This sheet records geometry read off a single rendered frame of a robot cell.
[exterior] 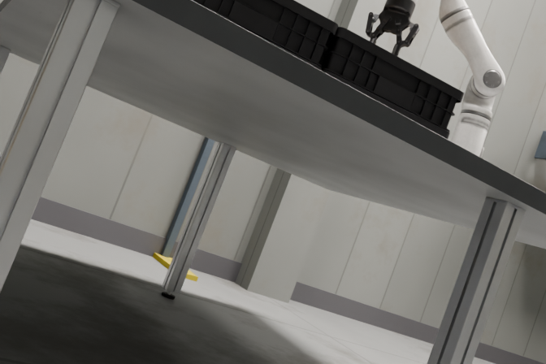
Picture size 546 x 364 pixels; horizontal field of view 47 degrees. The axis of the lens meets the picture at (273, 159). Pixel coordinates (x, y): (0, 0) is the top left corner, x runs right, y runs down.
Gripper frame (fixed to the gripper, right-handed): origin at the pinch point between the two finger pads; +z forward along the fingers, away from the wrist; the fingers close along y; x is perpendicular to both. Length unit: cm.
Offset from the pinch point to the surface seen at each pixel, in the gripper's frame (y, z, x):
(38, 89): 19, 46, 88
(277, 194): 81, 38, -198
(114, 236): 140, 92, -145
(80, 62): 17, 40, 85
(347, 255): 42, 57, -261
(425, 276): -5, 51, -315
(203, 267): 103, 93, -188
